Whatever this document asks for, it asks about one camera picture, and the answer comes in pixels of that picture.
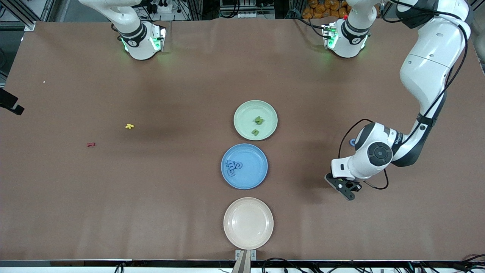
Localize pile of orange fruit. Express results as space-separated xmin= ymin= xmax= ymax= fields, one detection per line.
xmin=302 ymin=0 xmax=351 ymax=19

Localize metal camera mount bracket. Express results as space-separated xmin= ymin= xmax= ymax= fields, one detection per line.
xmin=235 ymin=249 xmax=257 ymax=273

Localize aluminium frame rail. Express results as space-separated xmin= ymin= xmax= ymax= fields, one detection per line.
xmin=0 ymin=0 xmax=57 ymax=31

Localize pale green plate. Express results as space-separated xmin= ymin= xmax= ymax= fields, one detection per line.
xmin=233 ymin=100 xmax=278 ymax=141

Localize pale cream plate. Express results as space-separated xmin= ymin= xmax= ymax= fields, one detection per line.
xmin=223 ymin=197 xmax=274 ymax=250

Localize white power strip black plugs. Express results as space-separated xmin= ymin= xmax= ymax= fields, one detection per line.
xmin=142 ymin=0 xmax=178 ymax=14

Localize brown table cover sheet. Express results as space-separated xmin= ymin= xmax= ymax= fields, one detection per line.
xmin=0 ymin=17 xmax=485 ymax=262

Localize blue plate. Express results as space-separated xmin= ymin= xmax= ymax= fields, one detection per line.
xmin=221 ymin=143 xmax=268 ymax=190

